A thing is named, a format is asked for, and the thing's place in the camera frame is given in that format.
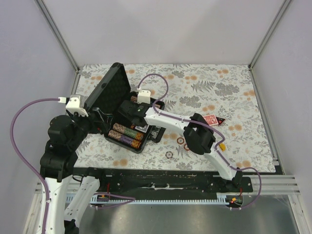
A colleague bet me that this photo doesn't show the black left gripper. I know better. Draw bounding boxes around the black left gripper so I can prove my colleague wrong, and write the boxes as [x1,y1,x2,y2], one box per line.
[68,106,113,148]

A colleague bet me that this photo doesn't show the black poker set case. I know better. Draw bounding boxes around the black poker set case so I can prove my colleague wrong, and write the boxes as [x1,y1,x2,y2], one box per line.
[84,62,165,154]

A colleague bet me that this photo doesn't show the blue playing card deck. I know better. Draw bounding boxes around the blue playing card deck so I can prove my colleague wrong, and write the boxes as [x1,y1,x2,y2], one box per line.
[135,125,149,133]

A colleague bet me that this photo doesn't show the red playing card deck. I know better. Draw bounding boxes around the red playing card deck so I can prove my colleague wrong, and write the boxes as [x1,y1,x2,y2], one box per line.
[203,114,218,127]

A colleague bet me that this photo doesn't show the black triangular all-in button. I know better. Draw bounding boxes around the black triangular all-in button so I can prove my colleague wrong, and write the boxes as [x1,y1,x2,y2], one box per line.
[216,117,226,125]

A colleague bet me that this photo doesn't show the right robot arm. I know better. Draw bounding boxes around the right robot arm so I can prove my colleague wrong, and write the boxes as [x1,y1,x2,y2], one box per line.
[118,100,242,192]

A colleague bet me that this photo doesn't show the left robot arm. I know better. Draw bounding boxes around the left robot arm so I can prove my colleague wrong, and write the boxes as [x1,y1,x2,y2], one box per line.
[39,113,110,234]

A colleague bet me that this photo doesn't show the bottom poker chip row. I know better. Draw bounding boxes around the bottom poker chip row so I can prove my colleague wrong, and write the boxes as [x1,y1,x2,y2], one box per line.
[108,130,141,149]

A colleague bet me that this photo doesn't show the loose poker chip near front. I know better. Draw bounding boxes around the loose poker chip near front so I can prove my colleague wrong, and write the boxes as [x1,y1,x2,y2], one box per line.
[165,151,173,158]

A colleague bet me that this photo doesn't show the floral patterned table mat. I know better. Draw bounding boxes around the floral patterned table mat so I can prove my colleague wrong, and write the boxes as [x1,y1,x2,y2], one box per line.
[76,64,275,173]

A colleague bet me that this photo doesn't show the yellow big blind button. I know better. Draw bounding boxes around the yellow big blind button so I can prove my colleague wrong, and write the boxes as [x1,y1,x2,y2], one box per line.
[219,143,226,152]

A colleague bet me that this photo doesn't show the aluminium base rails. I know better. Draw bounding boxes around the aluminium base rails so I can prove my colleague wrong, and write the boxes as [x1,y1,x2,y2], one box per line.
[34,157,303,195]

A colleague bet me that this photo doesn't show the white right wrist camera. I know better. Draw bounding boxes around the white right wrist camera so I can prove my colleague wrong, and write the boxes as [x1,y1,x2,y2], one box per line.
[137,89,151,104]

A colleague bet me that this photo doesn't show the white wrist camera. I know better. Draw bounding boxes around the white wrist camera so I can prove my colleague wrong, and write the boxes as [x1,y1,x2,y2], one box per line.
[137,89,151,104]
[58,95,88,117]

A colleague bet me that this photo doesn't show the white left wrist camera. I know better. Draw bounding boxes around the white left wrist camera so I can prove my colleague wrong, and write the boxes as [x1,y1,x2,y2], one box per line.
[58,95,88,117]

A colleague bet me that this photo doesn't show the white slotted cable duct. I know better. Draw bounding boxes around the white slotted cable duct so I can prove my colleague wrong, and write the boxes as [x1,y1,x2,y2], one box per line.
[65,194,231,205]

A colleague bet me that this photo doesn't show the aluminium left frame post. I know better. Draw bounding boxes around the aluminium left frame post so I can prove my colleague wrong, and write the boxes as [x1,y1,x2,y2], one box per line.
[35,0,80,73]

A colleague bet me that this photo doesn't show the aluminium frame post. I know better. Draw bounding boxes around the aluminium frame post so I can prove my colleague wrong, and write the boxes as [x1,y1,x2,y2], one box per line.
[35,0,80,73]
[248,0,293,71]

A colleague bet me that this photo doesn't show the aluminium right frame post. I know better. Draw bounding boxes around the aluminium right frame post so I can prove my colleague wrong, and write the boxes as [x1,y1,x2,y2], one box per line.
[248,0,293,71]

